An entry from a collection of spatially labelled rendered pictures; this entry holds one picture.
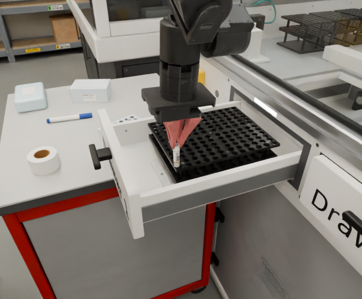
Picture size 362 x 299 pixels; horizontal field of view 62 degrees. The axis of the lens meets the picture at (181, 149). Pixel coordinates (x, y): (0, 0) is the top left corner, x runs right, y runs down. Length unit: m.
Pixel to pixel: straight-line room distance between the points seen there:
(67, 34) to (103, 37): 2.96
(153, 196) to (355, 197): 0.31
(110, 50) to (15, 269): 1.07
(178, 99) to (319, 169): 0.27
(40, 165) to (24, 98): 0.39
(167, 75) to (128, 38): 0.93
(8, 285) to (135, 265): 0.72
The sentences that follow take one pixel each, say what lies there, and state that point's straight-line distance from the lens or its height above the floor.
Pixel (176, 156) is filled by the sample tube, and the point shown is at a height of 0.92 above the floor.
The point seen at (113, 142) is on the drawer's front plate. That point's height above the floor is 0.93.
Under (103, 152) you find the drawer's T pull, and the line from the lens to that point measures 0.57.
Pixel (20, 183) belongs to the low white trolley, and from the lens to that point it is 0.81.
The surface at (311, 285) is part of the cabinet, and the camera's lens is 0.77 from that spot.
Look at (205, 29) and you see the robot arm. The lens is 0.37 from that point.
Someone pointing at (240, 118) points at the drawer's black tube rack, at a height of 0.90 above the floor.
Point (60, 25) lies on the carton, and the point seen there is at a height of 0.35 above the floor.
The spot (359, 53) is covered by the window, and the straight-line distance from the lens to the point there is 0.53.
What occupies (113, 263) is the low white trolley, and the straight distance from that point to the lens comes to 1.01.
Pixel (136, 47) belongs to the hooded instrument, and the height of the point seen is 0.85.
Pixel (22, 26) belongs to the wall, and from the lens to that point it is 4.67.
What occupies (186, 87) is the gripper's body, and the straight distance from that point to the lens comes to 0.43.
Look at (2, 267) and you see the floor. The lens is 1.69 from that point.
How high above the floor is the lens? 1.24
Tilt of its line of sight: 35 degrees down
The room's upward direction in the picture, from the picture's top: straight up
